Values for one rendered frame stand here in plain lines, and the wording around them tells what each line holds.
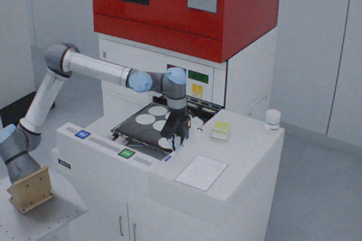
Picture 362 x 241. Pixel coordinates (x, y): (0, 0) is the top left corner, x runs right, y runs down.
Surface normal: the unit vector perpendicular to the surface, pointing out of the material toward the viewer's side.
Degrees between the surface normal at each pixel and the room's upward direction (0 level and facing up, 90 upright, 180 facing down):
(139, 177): 90
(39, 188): 90
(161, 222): 90
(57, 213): 0
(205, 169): 0
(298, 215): 0
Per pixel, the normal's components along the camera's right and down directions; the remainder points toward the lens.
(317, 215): 0.01, -0.87
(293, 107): -0.54, 0.41
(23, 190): 0.74, 0.34
